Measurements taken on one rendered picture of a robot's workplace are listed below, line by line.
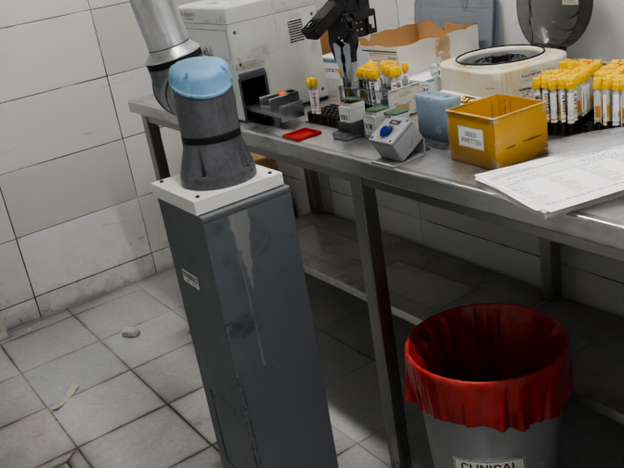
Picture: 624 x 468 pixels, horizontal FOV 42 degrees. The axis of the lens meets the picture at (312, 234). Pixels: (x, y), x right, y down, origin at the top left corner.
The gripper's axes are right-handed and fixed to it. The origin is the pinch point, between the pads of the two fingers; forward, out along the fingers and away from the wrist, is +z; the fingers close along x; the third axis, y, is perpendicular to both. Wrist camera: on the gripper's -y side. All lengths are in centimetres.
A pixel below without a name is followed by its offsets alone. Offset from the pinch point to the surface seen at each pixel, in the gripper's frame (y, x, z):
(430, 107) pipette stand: 3.5, -22.5, 5.3
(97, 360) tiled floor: -43, 115, 101
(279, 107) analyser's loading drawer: -6.2, 20.9, 7.5
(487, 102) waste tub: 8.1, -34.2, 4.3
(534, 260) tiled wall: 57, 0, 67
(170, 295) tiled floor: -1, 142, 101
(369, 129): -1.2, -7.1, 10.8
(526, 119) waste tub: 5.0, -46.7, 5.4
